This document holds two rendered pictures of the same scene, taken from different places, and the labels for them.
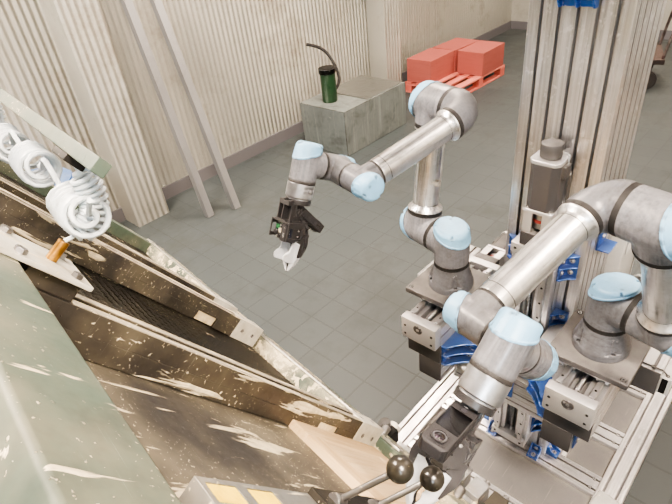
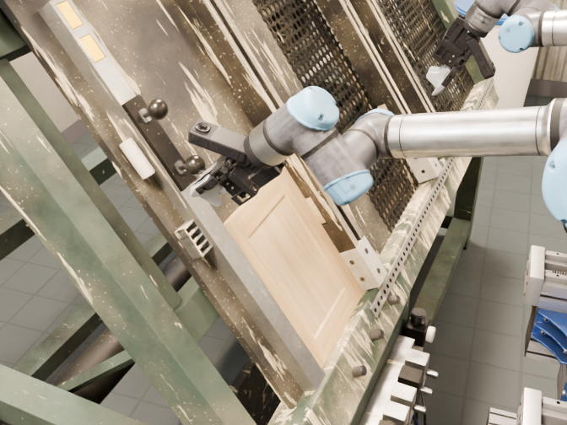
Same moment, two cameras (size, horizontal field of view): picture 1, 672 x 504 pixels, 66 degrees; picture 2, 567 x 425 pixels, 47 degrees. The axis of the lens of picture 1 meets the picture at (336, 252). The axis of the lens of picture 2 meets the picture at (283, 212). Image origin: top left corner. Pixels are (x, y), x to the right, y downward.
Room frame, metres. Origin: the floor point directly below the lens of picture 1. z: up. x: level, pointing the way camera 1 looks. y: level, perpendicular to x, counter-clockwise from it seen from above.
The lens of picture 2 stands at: (0.13, -1.10, 2.02)
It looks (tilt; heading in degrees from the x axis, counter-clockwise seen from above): 34 degrees down; 63
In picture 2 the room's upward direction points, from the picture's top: 2 degrees counter-clockwise
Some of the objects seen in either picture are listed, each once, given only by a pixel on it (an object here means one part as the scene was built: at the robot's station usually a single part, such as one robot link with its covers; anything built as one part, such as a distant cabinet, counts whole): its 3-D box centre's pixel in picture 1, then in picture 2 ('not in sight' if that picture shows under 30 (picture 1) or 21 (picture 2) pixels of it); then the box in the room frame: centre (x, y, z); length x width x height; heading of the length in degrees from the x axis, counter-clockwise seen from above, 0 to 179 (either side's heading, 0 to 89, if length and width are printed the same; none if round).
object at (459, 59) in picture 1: (455, 67); not in sight; (6.53, -1.78, 0.20); 1.11 x 0.77 x 0.40; 133
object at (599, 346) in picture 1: (603, 331); not in sight; (1.02, -0.72, 1.09); 0.15 x 0.15 x 0.10
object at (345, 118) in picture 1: (346, 89); not in sight; (5.38, -0.33, 0.47); 0.97 x 0.77 x 0.93; 133
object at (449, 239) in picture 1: (450, 241); not in sight; (1.39, -0.37, 1.20); 0.13 x 0.12 x 0.14; 30
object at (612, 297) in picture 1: (614, 300); not in sight; (1.02, -0.72, 1.20); 0.13 x 0.12 x 0.14; 31
